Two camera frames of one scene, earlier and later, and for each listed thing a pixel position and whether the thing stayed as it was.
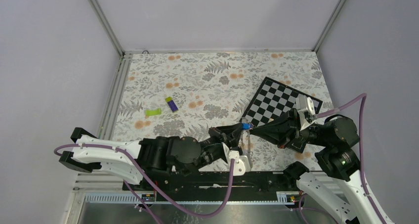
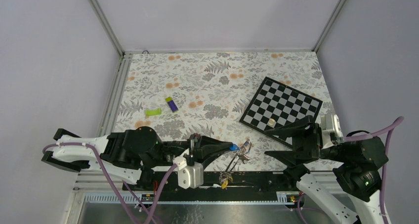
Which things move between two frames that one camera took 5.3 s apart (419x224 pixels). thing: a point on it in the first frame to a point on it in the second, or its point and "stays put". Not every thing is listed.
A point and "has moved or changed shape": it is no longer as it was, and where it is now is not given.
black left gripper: x=232 y=134 to x=208 y=147
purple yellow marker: x=171 y=104 stays put
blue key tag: x=246 y=126 has moved or changed shape
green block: x=151 y=112 stays put
